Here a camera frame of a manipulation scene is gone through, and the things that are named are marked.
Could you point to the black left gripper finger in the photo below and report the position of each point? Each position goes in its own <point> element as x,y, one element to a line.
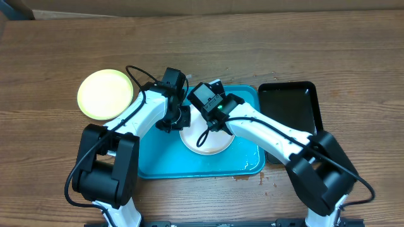
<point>183,119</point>
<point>163,125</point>

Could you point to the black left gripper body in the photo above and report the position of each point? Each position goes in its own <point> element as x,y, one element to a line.
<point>173,118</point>

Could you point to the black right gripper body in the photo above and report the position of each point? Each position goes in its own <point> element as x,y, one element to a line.
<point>213,125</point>

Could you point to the white plate with red stain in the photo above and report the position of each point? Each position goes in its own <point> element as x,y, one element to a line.
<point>205,138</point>

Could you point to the yellow plate with sauce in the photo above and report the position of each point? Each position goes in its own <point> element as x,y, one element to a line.
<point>105,94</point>

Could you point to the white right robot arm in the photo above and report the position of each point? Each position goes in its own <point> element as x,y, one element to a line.
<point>321,173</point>

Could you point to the teal plastic tray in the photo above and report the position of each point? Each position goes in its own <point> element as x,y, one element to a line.
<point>175,155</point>

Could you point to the black water tray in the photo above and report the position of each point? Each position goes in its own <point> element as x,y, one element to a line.
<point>293,104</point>

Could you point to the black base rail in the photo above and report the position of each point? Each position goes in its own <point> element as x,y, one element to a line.
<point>278,223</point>

